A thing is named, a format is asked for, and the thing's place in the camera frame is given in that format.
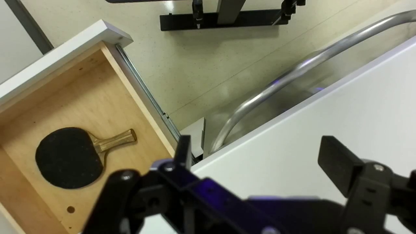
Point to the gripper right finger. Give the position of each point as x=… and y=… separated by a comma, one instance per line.
x=367, y=188

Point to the wooden drawer with white front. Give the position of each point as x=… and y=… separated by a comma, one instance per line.
x=74, y=94

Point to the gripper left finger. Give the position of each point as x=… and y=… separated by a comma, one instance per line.
x=136, y=198

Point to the black table base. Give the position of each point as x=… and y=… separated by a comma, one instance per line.
x=214, y=20

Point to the black table tennis paddle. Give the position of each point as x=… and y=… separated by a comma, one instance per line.
x=66, y=159

